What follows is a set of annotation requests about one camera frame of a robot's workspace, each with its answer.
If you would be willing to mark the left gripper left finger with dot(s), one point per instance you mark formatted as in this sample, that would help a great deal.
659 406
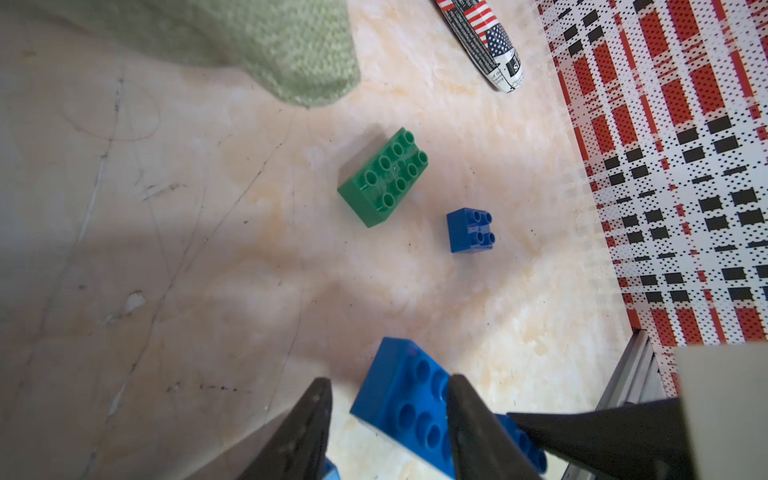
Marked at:
297 449

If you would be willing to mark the blue 2x2 brick upper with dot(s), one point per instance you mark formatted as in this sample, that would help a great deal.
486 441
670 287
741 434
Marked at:
470 231

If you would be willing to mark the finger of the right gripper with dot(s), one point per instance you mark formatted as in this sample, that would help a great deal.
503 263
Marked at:
636 441

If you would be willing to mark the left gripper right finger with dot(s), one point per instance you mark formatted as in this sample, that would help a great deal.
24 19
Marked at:
481 448

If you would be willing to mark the green square cushion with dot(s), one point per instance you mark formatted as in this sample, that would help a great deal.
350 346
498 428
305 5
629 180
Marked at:
302 52

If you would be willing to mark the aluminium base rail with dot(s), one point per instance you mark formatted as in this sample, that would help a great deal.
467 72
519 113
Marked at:
635 380

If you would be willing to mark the green 2x4 lego brick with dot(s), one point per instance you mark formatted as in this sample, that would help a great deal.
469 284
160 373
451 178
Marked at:
375 190

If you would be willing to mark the silver remote control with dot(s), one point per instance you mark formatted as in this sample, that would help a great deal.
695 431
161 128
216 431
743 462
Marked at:
485 40

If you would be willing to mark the light blue 2x4 brick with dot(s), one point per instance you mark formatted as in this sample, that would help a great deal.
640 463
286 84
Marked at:
330 471

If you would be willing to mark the blue 2x4 lego brick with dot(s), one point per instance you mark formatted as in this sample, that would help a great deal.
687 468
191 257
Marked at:
404 396

